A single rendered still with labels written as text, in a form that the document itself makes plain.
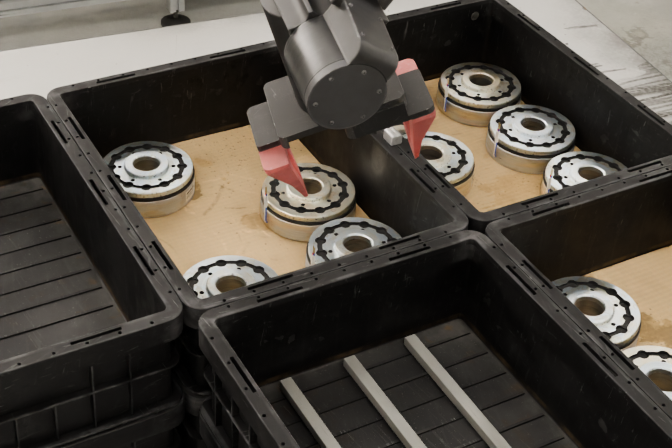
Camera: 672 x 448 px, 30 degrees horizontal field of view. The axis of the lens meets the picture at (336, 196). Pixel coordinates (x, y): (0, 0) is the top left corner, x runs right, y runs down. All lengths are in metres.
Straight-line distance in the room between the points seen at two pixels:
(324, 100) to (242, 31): 1.14
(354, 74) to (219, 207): 0.56
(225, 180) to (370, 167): 0.18
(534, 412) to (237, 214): 0.40
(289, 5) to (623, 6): 2.90
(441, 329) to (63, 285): 0.38
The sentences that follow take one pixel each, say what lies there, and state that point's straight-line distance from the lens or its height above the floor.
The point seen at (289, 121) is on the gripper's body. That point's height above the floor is 1.14.
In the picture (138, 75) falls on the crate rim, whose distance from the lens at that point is 1.42.
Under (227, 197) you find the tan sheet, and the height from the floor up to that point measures 0.83.
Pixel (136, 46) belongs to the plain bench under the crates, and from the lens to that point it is 1.94.
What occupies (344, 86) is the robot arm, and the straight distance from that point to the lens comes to 0.84.
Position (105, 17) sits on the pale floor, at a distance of 3.48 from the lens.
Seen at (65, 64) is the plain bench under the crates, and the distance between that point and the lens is 1.90.
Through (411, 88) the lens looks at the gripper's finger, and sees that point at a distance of 0.99.
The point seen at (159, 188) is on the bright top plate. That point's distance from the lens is 1.35.
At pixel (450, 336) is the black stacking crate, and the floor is 0.83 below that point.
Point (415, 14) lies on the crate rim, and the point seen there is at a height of 0.93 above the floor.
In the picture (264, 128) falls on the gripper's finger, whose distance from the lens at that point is 1.00.
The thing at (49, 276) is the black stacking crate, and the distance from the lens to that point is 1.30.
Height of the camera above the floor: 1.66
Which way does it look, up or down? 36 degrees down
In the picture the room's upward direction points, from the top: 4 degrees clockwise
